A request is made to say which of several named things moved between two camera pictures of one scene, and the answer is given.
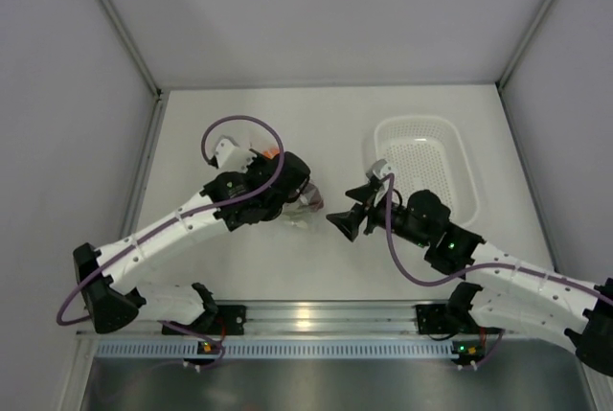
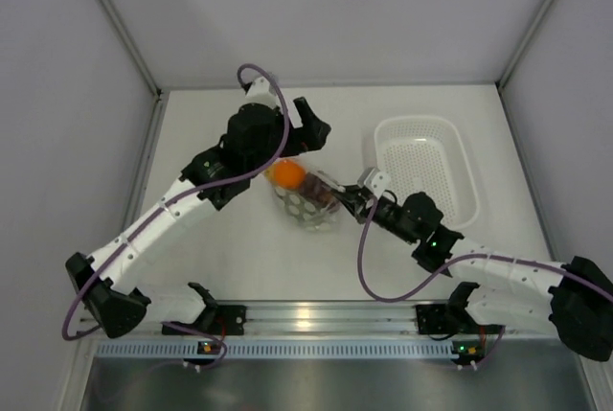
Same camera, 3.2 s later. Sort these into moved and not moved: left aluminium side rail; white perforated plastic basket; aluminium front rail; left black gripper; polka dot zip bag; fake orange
Moved: left black gripper; polka dot zip bag; fake orange
Not moved: left aluminium side rail; aluminium front rail; white perforated plastic basket
